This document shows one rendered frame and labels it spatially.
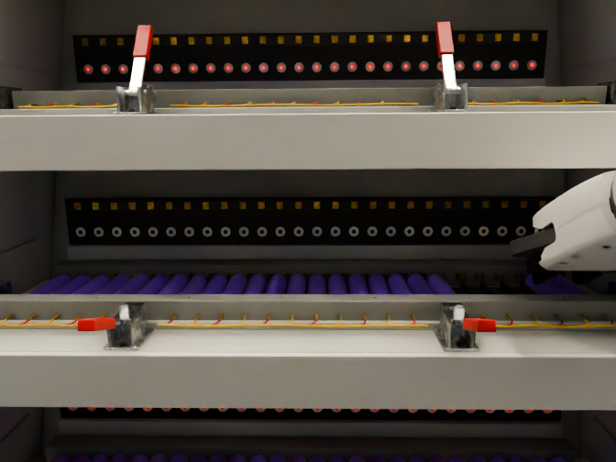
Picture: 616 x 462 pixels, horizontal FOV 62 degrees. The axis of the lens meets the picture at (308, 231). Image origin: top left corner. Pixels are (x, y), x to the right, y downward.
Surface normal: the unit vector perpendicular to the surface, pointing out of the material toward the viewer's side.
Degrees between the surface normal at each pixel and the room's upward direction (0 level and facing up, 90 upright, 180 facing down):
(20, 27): 90
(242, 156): 108
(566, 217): 92
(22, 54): 90
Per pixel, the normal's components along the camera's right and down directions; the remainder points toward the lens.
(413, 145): -0.02, 0.21
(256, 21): -0.02, -0.11
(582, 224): -0.99, 0.06
